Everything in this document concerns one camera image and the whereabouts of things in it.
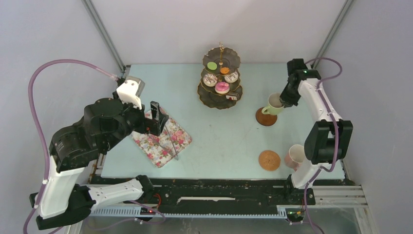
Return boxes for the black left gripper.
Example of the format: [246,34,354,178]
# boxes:
[105,90,170,151]

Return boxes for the cream paper cup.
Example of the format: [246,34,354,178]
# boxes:
[261,93,284,116]

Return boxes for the woven rattan coaster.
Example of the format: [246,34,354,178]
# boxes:
[258,150,281,171]
[255,107,278,126]

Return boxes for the stainless steel serving tongs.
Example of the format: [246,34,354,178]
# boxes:
[147,124,180,161]

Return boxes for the chocolate drizzled donut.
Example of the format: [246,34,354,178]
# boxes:
[224,71,239,83]

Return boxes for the pink mug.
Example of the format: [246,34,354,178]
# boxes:
[284,144,306,171]

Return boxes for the three tier dessert stand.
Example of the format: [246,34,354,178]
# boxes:
[197,42,243,110]

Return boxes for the orange tart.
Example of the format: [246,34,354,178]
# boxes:
[214,81,230,94]

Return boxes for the green macaron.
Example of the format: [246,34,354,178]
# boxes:
[206,62,218,71]

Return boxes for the small orange pastry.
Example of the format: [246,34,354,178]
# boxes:
[220,67,230,75]

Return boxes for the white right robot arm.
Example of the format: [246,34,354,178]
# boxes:
[280,58,353,204]

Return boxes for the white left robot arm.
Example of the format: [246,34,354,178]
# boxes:
[30,98,169,230]

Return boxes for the floral square tray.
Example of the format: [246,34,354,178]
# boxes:
[131,117,192,168]

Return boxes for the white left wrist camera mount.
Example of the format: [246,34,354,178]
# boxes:
[116,76,145,110]

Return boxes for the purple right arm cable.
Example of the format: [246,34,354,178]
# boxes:
[303,58,343,234]

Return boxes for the right aluminium frame post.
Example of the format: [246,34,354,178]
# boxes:
[316,0,356,58]

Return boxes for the aluminium frame post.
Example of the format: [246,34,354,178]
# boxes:
[316,0,356,58]
[81,0,126,72]

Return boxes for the left aluminium frame post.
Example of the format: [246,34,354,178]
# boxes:
[81,0,126,72]

